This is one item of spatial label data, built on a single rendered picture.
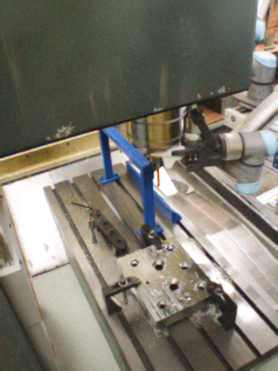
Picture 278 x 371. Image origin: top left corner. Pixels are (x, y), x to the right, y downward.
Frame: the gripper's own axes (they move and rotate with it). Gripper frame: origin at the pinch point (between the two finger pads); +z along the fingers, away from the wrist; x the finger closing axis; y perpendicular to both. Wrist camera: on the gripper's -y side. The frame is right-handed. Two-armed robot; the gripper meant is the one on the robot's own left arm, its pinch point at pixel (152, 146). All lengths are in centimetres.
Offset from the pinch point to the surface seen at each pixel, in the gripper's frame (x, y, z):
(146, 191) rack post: 23.3, 32.0, -1.8
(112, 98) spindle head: -16.8, -20.8, 11.0
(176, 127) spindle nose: -7.0, -8.3, -4.6
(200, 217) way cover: 46, 68, -33
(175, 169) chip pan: 103, 75, -33
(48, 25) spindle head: -19.9, -36.0, 21.3
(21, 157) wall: 87, 48, 55
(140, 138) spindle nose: -6.3, -5.8, 4.2
